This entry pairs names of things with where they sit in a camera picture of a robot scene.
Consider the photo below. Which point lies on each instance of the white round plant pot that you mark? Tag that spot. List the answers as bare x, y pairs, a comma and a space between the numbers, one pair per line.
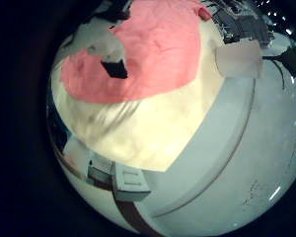
238, 59

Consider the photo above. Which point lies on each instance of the orange short-sleeved shirt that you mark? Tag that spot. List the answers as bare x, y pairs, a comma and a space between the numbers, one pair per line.
158, 52

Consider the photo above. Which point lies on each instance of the plain white control box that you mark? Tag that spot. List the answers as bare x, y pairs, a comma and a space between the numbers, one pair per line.
100, 172

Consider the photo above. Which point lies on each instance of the dark green plant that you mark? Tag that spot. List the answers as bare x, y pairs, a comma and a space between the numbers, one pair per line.
289, 62

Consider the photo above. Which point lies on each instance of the white control box with vents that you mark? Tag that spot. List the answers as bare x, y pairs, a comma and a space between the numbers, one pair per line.
131, 181

